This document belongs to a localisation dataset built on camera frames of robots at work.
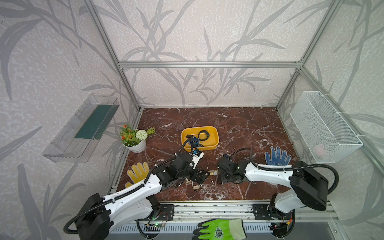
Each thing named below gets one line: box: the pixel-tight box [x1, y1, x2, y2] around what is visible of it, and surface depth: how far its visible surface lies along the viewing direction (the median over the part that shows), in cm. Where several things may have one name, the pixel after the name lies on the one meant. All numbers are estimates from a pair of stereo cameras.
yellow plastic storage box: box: [181, 126, 220, 152], surface depth 103 cm
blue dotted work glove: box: [264, 146, 292, 166], surface depth 95 cm
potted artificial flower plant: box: [120, 124, 156, 154], surface depth 88 cm
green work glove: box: [192, 219, 247, 240], surface depth 69 cm
